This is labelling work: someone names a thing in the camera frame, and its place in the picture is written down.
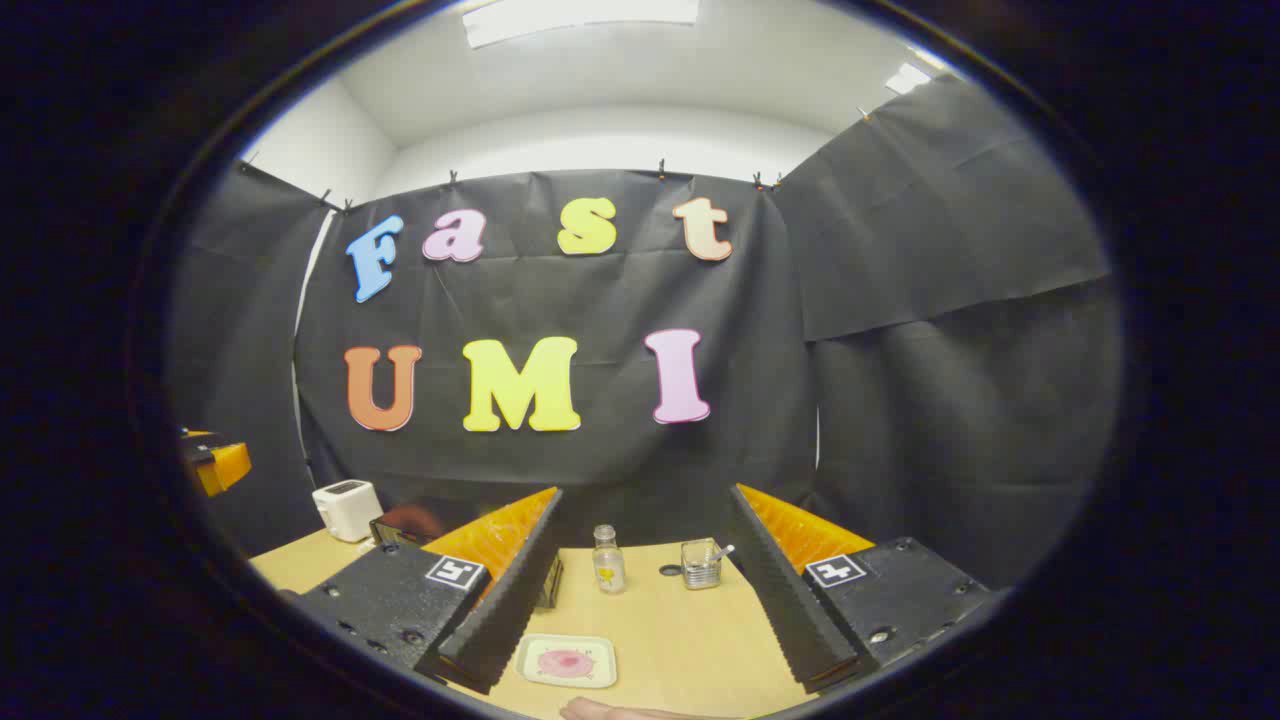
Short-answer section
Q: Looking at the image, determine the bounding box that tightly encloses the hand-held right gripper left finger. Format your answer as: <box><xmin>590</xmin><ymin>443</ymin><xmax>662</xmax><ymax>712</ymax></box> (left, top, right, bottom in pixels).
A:
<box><xmin>298</xmin><ymin>486</ymin><xmax>565</xmax><ymax>695</ymax></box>

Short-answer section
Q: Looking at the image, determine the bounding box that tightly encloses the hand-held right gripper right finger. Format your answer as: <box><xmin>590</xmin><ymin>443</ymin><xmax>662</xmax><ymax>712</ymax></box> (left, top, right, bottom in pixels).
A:
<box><xmin>727</xmin><ymin>483</ymin><xmax>993</xmax><ymax>695</ymax></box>

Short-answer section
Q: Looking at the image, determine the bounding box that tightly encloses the white square plate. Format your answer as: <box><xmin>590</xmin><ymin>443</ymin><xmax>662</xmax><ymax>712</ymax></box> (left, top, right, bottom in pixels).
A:
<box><xmin>515</xmin><ymin>633</ymin><xmax>618</xmax><ymax>691</ymax></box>

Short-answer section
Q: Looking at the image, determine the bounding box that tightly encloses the pink round food slice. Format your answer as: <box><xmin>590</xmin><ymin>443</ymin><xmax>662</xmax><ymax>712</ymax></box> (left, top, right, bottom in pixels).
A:
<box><xmin>537</xmin><ymin>648</ymin><xmax>598</xmax><ymax>681</ymax></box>

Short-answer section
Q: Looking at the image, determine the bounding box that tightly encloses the black electric oven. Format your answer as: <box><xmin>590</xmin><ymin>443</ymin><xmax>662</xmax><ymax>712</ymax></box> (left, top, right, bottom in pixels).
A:
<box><xmin>368</xmin><ymin>503</ymin><xmax>564</xmax><ymax>611</ymax></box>

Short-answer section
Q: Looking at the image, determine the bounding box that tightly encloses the metal mesh holder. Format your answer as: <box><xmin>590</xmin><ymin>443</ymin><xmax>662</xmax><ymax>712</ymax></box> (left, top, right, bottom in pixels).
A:
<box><xmin>681</xmin><ymin>538</ymin><xmax>723</xmax><ymax>591</ymax></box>

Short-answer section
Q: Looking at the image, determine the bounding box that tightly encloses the clear glass bottle yellow label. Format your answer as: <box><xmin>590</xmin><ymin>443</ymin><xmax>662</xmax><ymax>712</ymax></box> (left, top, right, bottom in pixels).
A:
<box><xmin>592</xmin><ymin>524</ymin><xmax>627</xmax><ymax>595</ymax></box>

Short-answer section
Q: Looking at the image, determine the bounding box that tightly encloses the white toaster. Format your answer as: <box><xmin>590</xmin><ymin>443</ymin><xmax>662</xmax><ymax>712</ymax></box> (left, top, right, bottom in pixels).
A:
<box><xmin>312</xmin><ymin>480</ymin><xmax>384</xmax><ymax>544</ymax></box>

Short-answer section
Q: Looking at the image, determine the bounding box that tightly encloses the small ceiling light panel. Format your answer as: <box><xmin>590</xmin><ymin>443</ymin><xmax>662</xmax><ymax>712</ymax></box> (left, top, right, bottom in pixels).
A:
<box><xmin>885</xmin><ymin>50</ymin><xmax>946</xmax><ymax>96</ymax></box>

